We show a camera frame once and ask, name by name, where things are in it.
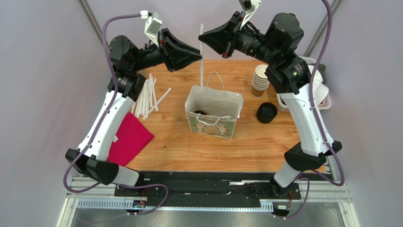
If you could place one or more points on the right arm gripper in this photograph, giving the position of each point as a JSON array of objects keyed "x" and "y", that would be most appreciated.
[{"x": 232, "y": 34}]

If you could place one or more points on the red folded cloth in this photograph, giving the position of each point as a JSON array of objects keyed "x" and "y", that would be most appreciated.
[{"x": 131, "y": 138}]

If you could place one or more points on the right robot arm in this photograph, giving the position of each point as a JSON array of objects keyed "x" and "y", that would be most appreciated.
[{"x": 291, "y": 78}]

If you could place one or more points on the dark green cloth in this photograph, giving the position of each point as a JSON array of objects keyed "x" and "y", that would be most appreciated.
[{"x": 321, "y": 68}]

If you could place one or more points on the green white paper bag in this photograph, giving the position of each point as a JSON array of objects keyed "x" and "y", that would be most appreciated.
[{"x": 224, "y": 108}]

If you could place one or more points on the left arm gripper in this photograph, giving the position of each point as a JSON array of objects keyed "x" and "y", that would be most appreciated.
[{"x": 177, "y": 55}]

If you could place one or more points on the white bucket hat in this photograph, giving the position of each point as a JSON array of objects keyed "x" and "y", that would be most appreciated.
[{"x": 320, "y": 90}]

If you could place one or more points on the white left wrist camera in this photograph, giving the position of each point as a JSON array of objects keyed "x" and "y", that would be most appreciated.
[{"x": 152, "y": 25}]

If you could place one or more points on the white plastic basket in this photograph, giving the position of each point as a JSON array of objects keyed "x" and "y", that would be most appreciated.
[{"x": 325, "y": 105}]

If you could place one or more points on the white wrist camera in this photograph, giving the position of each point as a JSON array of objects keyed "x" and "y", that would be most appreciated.
[
  {"x": 249, "y": 8},
  {"x": 152, "y": 25}
]

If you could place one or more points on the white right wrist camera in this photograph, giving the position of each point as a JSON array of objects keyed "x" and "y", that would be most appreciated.
[{"x": 249, "y": 8}]

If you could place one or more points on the stack of paper cups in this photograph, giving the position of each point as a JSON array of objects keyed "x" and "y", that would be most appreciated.
[{"x": 260, "y": 81}]

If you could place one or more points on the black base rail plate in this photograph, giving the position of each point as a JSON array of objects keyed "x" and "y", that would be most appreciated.
[{"x": 202, "y": 189}]

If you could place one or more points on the white paper straws bundle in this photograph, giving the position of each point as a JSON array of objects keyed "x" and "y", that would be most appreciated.
[{"x": 148, "y": 101}]

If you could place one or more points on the black cup lid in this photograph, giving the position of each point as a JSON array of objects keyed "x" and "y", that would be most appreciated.
[{"x": 201, "y": 112}]

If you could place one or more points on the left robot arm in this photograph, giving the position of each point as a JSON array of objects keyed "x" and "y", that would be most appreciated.
[{"x": 90, "y": 158}]

